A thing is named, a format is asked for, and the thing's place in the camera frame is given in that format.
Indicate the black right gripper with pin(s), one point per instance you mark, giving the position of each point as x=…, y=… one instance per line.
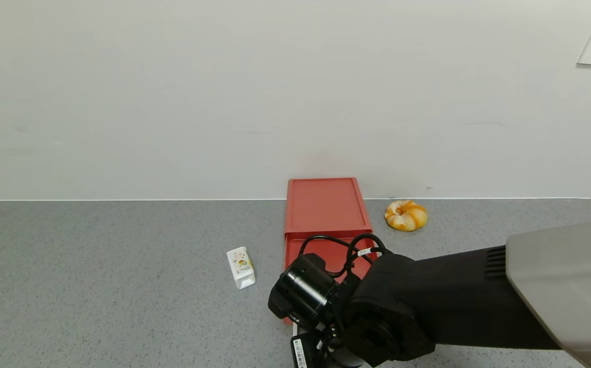
x=301, y=353

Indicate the black and grey right robot arm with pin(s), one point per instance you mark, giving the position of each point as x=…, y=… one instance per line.
x=453, y=301

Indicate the small white printed carton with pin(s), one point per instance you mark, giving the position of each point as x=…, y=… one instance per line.
x=241, y=268

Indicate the orange swirl bagel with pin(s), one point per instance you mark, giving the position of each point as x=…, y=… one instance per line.
x=406, y=219

